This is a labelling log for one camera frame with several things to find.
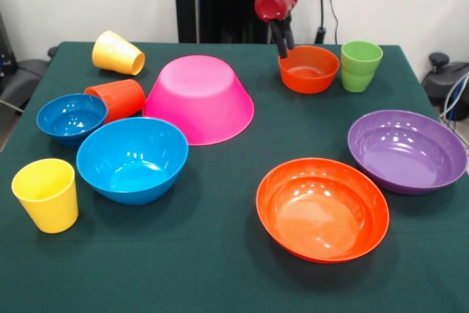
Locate purple plastic bowl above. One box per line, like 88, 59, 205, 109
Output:
347, 108, 468, 196

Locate pink plastic bowl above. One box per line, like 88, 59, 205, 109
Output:
142, 54, 256, 147

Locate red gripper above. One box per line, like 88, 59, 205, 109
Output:
254, 0, 299, 60

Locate black hanging cable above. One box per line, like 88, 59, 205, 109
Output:
314, 0, 340, 45

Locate tangle of floor cables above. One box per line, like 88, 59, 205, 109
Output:
438, 73, 469, 125

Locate light blue plastic bowl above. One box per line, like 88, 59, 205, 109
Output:
75, 117, 190, 207

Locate large shallow orange bowl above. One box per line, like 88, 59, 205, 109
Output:
255, 158, 391, 265

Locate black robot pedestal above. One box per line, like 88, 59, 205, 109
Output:
169, 0, 296, 45

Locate dark green tablecloth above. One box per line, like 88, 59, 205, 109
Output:
0, 40, 469, 313

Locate small orange bowl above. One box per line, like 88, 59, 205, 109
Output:
278, 45, 341, 95

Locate lemon yellow plastic cup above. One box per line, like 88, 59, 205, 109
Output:
11, 158, 79, 235

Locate green plastic cup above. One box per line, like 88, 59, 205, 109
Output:
340, 40, 384, 93

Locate golden yellow plastic cup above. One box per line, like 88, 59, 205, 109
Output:
91, 30, 146, 76

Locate small dark blue bowl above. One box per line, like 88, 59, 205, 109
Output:
36, 93, 108, 148

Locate red-orange plastic cup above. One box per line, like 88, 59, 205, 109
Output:
84, 78, 147, 124

